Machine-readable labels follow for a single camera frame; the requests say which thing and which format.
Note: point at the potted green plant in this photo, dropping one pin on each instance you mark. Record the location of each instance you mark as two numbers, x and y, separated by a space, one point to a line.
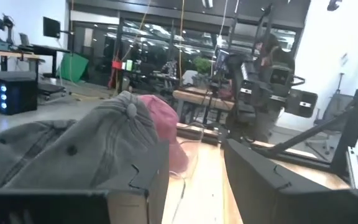
202 65

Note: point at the wooden table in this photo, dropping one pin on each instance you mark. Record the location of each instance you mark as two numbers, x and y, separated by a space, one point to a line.
197 98

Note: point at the red box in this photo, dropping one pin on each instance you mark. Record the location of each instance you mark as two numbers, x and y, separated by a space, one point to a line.
118 65

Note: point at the maroon baseball cap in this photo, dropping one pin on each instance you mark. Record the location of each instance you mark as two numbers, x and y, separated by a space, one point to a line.
166 124

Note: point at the clear plastic bin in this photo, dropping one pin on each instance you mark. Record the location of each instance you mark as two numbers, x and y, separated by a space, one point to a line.
194 149

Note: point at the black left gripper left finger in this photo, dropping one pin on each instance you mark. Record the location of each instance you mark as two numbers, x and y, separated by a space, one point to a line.
73 208

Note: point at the dark grey baseball cap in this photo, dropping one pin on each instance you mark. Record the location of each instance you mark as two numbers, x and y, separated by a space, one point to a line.
110 140

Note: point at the green board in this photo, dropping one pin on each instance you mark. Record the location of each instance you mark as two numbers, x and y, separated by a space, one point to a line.
73 67

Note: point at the black aluminium table frame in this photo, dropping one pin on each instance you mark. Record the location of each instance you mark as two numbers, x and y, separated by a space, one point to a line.
357 118

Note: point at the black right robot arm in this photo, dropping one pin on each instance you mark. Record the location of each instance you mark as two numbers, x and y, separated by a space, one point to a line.
244 118

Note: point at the small robot device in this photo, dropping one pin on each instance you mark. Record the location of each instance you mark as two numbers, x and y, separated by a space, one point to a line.
3 28

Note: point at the person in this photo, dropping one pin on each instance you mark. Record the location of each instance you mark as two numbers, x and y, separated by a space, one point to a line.
278 56

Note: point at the black computer tower blue lights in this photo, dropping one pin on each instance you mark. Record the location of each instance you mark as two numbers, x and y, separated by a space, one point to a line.
20 99

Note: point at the wooden workbench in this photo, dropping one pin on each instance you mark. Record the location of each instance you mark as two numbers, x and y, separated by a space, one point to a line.
11 55

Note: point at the grey laptop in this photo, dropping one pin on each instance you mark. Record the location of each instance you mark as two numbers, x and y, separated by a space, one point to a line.
25 40

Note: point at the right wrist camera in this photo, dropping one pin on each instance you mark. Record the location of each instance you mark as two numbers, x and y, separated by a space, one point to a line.
281 77

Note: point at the black monitor on arm mount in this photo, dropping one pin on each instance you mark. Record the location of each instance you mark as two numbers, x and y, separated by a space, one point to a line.
51 28

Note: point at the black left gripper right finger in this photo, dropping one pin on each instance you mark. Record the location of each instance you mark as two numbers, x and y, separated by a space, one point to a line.
275 199

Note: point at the black desk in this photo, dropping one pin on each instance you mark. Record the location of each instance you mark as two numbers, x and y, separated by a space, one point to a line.
47 49

